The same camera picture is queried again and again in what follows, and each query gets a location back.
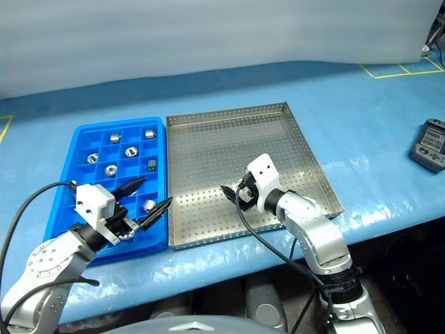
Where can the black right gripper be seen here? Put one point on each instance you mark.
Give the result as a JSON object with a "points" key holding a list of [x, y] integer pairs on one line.
{"points": [[253, 197]]}

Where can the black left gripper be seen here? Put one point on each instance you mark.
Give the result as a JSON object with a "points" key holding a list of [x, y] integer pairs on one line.
{"points": [[116, 219]]}

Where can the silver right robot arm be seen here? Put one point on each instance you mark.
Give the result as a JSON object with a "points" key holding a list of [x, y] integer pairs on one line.
{"points": [[313, 226]]}

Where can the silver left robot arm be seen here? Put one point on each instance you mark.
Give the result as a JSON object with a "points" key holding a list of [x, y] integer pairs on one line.
{"points": [[48, 257]]}

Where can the blue compartment tray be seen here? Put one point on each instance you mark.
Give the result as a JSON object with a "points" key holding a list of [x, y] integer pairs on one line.
{"points": [[62, 208]]}

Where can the metal nut in bin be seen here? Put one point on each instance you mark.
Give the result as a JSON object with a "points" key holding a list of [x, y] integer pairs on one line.
{"points": [[92, 158], [131, 151], [110, 169]]}

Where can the perforated metal tray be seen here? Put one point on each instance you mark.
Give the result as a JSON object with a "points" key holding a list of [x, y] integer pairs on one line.
{"points": [[215, 146]]}

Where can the dark grey rounded housing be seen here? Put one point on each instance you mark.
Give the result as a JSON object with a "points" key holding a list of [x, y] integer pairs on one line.
{"points": [[266, 306]]}

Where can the grey robot torso shell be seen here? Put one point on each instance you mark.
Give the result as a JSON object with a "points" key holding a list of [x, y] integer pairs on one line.
{"points": [[196, 326]]}

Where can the white backdrop sheet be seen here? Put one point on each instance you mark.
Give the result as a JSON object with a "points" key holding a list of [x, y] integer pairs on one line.
{"points": [[208, 35]]}

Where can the grey handheld controller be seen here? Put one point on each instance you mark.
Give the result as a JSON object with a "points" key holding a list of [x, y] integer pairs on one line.
{"points": [[429, 146]]}

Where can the small white cup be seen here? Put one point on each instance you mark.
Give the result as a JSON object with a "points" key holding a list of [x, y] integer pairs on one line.
{"points": [[425, 48]]}

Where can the dark cluttered shelf rack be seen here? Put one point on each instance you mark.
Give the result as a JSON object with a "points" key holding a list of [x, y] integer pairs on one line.
{"points": [[438, 21]]}

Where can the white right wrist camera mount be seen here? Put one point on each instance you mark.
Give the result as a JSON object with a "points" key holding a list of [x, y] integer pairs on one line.
{"points": [[266, 174]]}

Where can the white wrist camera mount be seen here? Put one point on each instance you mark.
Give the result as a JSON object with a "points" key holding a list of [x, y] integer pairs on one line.
{"points": [[266, 174], [90, 202]]}

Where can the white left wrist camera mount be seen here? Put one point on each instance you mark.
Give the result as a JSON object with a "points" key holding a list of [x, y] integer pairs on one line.
{"points": [[90, 202]]}

